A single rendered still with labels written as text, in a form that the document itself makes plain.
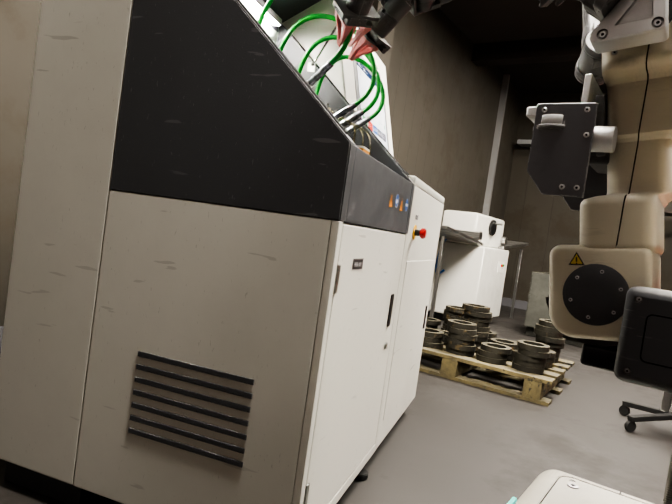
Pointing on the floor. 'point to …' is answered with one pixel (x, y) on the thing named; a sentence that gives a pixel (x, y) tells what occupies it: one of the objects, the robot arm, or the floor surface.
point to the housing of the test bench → (60, 240)
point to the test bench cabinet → (207, 354)
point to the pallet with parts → (495, 354)
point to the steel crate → (537, 307)
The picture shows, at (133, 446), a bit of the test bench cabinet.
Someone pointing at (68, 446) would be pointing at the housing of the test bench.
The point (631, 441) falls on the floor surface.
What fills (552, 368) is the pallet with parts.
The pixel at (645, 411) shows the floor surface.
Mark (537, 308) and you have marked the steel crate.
